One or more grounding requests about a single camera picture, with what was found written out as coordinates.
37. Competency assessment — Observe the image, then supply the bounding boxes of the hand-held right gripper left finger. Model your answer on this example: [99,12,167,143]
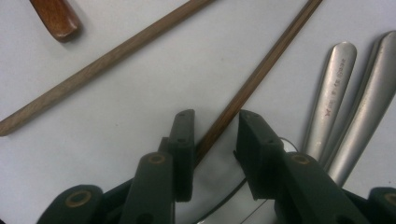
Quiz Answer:
[160,108,196,203]

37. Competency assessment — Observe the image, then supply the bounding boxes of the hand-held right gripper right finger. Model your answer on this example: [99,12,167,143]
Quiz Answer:
[233,108,286,201]

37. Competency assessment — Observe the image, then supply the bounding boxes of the brown wooden chopstick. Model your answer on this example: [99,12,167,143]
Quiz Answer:
[0,0,217,138]
[193,0,324,168]

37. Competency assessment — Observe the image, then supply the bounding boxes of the metal knife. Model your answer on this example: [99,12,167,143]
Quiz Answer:
[321,30,396,189]

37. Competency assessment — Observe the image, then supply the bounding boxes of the brown wooden spoon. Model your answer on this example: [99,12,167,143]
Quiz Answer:
[29,0,82,44]

